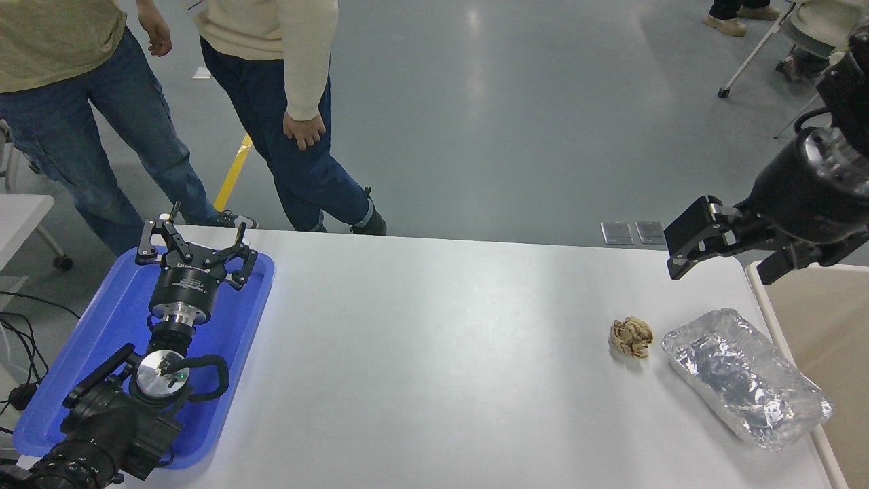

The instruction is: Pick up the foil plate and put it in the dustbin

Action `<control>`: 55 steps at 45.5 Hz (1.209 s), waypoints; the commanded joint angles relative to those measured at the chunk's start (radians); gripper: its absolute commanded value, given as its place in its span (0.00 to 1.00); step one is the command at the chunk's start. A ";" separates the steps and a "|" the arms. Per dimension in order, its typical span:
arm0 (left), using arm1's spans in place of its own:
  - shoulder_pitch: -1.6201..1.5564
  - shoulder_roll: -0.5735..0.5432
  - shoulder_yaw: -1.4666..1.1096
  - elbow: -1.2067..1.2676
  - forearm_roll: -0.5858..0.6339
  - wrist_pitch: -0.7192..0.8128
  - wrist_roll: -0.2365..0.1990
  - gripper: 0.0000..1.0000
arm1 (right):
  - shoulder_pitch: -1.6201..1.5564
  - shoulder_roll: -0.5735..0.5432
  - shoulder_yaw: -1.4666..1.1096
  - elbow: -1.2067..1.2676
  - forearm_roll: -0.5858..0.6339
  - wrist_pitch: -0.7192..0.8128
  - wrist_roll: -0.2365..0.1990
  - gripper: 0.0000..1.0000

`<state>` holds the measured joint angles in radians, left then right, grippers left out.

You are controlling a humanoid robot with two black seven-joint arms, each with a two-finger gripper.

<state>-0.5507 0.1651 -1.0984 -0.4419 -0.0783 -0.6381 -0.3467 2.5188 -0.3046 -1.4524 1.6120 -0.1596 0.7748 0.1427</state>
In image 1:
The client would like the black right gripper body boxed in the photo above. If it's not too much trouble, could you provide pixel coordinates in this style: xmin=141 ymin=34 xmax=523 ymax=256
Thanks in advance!
xmin=737 ymin=134 xmax=869 ymax=244

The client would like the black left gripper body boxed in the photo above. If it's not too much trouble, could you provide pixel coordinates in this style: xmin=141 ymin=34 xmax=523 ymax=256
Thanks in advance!
xmin=148 ymin=255 xmax=227 ymax=312

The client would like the silver foil tray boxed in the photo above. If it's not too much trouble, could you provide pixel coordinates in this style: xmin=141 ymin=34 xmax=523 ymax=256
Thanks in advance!
xmin=661 ymin=308 xmax=834 ymax=451

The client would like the person's left hand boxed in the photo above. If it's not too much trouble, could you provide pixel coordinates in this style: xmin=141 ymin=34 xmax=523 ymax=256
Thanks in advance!
xmin=138 ymin=2 xmax=173 ymax=57
xmin=282 ymin=111 xmax=327 ymax=151

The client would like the large pale bin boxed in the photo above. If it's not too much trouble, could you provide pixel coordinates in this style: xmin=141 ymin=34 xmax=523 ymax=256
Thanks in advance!
xmin=745 ymin=261 xmax=869 ymax=489

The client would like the blue plastic tray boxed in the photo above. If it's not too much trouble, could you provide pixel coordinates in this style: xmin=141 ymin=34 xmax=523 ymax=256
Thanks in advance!
xmin=12 ymin=246 xmax=276 ymax=471

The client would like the person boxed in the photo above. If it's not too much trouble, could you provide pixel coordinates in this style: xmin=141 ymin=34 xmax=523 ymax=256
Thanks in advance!
xmin=183 ymin=0 xmax=388 ymax=236
xmin=703 ymin=0 xmax=781 ymax=37
xmin=0 ymin=0 xmax=259 ymax=256
xmin=777 ymin=0 xmax=869 ymax=81

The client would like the crumpled tan paper ball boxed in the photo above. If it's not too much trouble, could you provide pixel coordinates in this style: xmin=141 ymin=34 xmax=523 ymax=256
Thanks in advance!
xmin=609 ymin=316 xmax=654 ymax=359

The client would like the white side table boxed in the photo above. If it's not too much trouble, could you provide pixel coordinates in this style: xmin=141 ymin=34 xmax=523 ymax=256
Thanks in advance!
xmin=0 ymin=194 xmax=74 ymax=272

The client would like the black cable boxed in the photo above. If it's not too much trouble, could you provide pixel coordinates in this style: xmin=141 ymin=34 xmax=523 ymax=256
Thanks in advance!
xmin=0 ymin=291 xmax=81 ymax=320
xmin=0 ymin=314 xmax=50 ymax=416

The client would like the grey wheeled frame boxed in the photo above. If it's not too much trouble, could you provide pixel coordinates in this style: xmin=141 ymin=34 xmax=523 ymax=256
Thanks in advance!
xmin=0 ymin=119 xmax=41 ymax=194

